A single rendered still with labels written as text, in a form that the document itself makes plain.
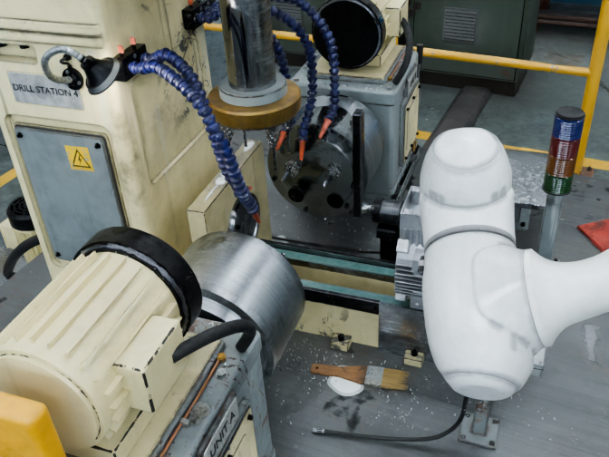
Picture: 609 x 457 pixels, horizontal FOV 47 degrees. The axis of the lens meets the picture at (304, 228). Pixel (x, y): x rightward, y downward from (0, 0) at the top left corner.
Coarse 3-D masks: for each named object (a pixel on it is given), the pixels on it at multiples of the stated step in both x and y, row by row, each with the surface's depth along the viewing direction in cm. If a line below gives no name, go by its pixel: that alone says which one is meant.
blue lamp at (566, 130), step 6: (558, 120) 145; (564, 120) 150; (582, 120) 144; (558, 126) 146; (564, 126) 145; (570, 126) 144; (576, 126) 144; (582, 126) 145; (552, 132) 149; (558, 132) 146; (564, 132) 145; (570, 132) 145; (576, 132) 145; (558, 138) 147; (564, 138) 146; (570, 138) 146; (576, 138) 146
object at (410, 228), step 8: (408, 192) 137; (416, 192) 137; (408, 200) 136; (416, 200) 138; (408, 208) 137; (416, 208) 137; (400, 216) 132; (408, 216) 131; (416, 216) 130; (400, 224) 133; (408, 224) 132; (416, 224) 131; (400, 232) 134; (408, 232) 133; (416, 232) 132; (416, 240) 133
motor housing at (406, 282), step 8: (400, 256) 135; (408, 256) 134; (400, 264) 133; (408, 264) 133; (400, 272) 134; (408, 272) 134; (400, 280) 135; (408, 280) 135; (416, 280) 133; (400, 288) 136; (408, 288) 136; (416, 288) 136; (408, 296) 144
